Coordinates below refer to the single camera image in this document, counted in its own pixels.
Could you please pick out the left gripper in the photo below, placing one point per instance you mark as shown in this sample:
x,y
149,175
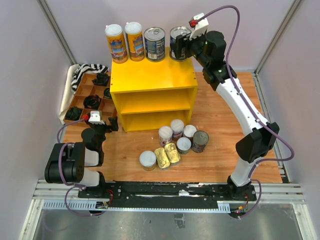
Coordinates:
x,y
113,122

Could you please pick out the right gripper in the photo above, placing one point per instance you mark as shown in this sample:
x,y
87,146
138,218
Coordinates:
x,y
181,42

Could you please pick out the yellow shelf cabinet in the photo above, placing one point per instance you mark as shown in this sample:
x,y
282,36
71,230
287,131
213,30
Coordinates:
x,y
148,95

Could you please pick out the blue yellow can white lid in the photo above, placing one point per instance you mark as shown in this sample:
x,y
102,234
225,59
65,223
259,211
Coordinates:
x,y
134,37

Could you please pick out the red white can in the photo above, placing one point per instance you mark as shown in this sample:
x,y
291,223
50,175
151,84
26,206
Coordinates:
x,y
177,126
165,135

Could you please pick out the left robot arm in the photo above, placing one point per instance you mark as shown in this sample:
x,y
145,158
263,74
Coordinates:
x,y
69,162

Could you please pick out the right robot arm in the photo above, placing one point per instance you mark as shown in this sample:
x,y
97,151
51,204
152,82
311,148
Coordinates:
x,y
259,134

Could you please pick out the rolled green belt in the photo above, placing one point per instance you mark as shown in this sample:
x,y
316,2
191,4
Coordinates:
x,y
107,94

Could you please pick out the rolled black belt middle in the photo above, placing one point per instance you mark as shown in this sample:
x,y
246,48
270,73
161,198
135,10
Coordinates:
x,y
92,102

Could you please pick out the rolled black belt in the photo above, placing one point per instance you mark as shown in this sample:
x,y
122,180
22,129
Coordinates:
x,y
92,102
101,79

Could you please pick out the wooden divided tray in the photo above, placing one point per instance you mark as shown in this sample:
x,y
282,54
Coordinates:
x,y
92,94

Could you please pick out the rolled dark belt bottom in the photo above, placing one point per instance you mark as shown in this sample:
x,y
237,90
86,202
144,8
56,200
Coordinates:
x,y
73,114

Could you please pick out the rolled black belt top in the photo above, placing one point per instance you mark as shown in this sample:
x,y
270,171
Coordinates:
x,y
101,79

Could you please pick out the striped cloth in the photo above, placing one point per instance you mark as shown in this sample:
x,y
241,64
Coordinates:
x,y
86,69

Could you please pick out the gold rectangular tin left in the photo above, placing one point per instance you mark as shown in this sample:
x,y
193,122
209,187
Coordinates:
x,y
162,158

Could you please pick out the gold rectangular tin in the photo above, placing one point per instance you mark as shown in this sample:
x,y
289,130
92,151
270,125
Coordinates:
x,y
172,153
162,158

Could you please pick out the gold rectangular tin right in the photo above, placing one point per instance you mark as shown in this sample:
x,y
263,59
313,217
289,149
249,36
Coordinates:
x,y
172,153

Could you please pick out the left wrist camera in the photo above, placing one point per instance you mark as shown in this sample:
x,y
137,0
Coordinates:
x,y
94,117

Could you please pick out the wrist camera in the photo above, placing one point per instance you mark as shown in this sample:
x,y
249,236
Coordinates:
x,y
198,26
94,117

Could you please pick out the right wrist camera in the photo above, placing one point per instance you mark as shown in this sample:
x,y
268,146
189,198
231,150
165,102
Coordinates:
x,y
198,26

